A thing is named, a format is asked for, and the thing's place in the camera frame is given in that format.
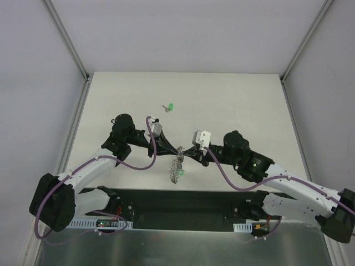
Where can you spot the left white cable duct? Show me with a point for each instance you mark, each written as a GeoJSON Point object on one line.
{"type": "Point", "coordinates": [94, 223]}

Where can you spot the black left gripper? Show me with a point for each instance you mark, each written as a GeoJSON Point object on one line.
{"type": "Point", "coordinates": [152, 144]}

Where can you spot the aluminium frame rail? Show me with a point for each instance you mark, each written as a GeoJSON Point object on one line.
{"type": "Point", "coordinates": [80, 101]}
{"type": "Point", "coordinates": [288, 83]}

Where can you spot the green tag silver key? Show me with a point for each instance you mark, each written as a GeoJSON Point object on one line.
{"type": "Point", "coordinates": [169, 107]}

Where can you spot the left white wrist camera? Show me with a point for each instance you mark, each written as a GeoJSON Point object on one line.
{"type": "Point", "coordinates": [156, 127]}

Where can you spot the white cable duct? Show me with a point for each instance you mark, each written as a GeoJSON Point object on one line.
{"type": "Point", "coordinates": [243, 227]}
{"type": "Point", "coordinates": [94, 223]}

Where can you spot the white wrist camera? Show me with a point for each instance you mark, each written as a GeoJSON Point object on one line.
{"type": "Point", "coordinates": [201, 139]}
{"type": "Point", "coordinates": [156, 127]}

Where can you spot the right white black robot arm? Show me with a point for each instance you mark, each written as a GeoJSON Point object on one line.
{"type": "Point", "coordinates": [330, 210]}

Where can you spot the right aluminium frame rail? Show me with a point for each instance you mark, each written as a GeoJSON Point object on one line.
{"type": "Point", "coordinates": [288, 83]}

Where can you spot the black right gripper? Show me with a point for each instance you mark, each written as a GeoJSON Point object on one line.
{"type": "Point", "coordinates": [202, 154]}

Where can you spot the left aluminium frame rail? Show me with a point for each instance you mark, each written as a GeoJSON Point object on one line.
{"type": "Point", "coordinates": [80, 101]}

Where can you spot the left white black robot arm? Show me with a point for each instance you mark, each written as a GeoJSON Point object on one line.
{"type": "Point", "coordinates": [58, 199]}

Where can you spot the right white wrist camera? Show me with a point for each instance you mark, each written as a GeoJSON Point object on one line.
{"type": "Point", "coordinates": [201, 139]}

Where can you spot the metal disc with key rings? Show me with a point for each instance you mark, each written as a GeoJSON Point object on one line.
{"type": "Point", "coordinates": [176, 166]}

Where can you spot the right white cable duct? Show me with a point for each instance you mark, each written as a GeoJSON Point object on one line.
{"type": "Point", "coordinates": [243, 227]}

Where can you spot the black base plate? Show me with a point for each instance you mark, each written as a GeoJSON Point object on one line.
{"type": "Point", "coordinates": [212, 211]}

